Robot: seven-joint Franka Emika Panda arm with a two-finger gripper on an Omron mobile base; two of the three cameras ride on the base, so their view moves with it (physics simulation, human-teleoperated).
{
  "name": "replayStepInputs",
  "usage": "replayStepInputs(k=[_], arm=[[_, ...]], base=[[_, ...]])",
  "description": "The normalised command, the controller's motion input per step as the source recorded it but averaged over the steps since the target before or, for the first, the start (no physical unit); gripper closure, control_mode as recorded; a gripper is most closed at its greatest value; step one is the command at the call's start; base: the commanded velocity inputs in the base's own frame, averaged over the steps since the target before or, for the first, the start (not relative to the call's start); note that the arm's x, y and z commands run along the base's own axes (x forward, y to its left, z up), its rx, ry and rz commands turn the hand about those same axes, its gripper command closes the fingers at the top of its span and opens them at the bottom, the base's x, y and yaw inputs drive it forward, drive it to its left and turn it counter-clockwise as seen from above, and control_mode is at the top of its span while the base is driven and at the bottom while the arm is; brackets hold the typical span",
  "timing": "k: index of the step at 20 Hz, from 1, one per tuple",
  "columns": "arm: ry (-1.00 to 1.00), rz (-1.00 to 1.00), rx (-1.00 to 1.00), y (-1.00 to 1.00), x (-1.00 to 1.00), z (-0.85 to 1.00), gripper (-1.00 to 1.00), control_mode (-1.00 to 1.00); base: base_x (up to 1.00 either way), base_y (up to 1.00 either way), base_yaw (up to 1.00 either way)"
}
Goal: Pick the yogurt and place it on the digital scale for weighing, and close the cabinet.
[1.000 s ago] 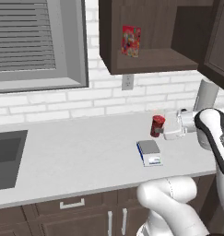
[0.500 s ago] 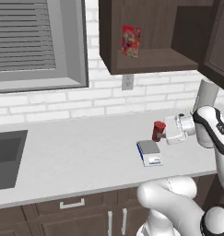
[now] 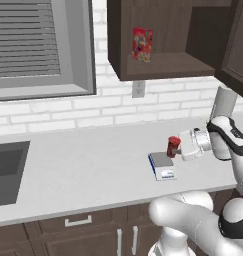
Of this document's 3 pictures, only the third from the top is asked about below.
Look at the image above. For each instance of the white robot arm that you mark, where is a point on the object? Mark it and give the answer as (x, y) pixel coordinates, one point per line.
(193, 220)

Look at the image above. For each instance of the grey cylinder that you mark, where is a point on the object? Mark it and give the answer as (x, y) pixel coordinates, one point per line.
(223, 101)

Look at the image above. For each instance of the grey window with blinds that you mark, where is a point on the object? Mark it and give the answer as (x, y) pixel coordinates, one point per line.
(36, 46)

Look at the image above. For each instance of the dark wood cupboard door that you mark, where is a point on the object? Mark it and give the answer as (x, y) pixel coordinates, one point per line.
(9, 241)
(144, 238)
(83, 243)

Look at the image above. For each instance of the dark wood drawer front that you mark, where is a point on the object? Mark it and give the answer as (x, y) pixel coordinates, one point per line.
(103, 218)

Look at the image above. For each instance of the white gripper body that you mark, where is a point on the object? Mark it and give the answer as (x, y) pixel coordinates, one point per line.
(189, 146)

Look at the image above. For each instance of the red yogurt cup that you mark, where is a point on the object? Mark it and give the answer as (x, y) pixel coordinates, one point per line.
(173, 144)

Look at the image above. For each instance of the white wall outlet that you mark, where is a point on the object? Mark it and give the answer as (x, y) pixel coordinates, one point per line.
(138, 88)

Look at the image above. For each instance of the grey digital scale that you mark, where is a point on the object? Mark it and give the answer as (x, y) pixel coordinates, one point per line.
(162, 163)

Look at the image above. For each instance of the dark wood cabinet door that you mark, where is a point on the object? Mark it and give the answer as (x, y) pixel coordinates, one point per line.
(236, 50)

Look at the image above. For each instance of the red cereal box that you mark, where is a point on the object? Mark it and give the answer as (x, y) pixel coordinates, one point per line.
(142, 44)

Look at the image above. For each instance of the dark grey sink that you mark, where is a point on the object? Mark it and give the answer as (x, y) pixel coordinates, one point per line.
(6, 173)

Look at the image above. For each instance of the dark wood wall cabinet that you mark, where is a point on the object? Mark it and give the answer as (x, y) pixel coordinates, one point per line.
(166, 63)

